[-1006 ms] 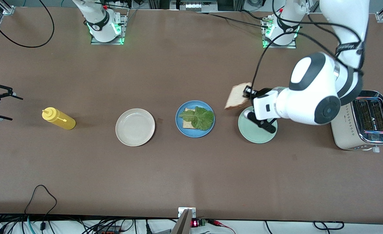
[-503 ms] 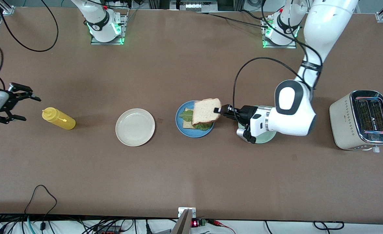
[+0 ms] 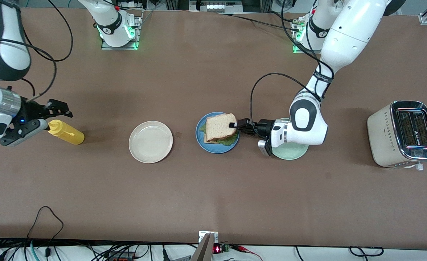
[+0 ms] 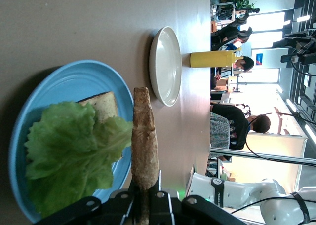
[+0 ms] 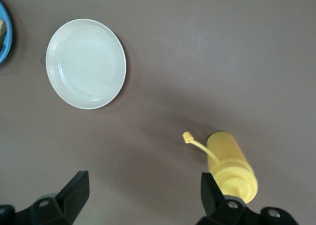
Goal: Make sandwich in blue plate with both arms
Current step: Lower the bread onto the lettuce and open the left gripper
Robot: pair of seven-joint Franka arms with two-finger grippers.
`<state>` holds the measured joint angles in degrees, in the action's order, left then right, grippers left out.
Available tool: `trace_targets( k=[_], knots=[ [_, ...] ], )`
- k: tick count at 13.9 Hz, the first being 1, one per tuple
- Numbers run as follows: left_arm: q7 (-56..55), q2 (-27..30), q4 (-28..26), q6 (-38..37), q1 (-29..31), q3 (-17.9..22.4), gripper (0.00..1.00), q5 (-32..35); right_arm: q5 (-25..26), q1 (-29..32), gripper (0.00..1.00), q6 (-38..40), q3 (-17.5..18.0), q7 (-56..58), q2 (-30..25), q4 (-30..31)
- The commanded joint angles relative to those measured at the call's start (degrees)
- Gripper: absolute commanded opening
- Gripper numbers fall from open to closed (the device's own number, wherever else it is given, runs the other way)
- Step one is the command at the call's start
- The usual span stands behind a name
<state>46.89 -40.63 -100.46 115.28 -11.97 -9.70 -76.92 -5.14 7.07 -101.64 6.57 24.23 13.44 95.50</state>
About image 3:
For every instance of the small white bracket box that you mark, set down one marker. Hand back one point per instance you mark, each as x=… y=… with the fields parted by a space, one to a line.
x=204 y=235

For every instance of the pale green round plate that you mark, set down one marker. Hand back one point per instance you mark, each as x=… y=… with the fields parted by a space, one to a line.
x=293 y=152

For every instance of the white power strip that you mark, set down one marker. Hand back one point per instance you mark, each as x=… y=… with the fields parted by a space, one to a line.
x=217 y=6

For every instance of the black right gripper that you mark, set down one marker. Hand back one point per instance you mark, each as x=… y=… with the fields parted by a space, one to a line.
x=30 y=111

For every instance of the square bread slice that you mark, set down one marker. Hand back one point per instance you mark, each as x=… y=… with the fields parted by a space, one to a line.
x=211 y=141

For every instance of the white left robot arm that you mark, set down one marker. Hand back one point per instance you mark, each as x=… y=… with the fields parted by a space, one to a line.
x=351 y=32

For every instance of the beige round plate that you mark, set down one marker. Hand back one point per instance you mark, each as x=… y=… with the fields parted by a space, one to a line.
x=150 y=142

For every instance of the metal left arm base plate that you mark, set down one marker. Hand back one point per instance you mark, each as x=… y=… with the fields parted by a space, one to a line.
x=300 y=50

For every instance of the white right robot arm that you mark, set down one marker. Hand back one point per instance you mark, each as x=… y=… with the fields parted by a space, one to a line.
x=3 y=29

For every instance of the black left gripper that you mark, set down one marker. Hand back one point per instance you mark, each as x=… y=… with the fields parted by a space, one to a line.
x=263 y=128

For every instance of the blue round plate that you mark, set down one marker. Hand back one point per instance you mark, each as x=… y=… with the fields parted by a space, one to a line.
x=217 y=149

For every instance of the green lettuce leaf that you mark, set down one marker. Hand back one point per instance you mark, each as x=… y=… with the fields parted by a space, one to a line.
x=229 y=140

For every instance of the grey metal bar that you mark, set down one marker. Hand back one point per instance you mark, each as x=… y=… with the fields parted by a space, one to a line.
x=204 y=252

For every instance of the thick rounded bread slice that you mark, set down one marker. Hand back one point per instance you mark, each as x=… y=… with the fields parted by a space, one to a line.
x=218 y=127

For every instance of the beige chrome toaster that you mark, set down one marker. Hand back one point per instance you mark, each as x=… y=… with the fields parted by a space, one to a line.
x=380 y=137

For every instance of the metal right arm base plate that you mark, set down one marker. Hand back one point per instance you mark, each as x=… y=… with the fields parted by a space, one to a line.
x=119 y=48

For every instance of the circuit board red display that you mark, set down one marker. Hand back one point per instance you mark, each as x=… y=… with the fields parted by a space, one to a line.
x=220 y=249

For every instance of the yellow squeeze sauce bottle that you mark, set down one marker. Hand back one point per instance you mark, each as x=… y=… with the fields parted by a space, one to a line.
x=70 y=135

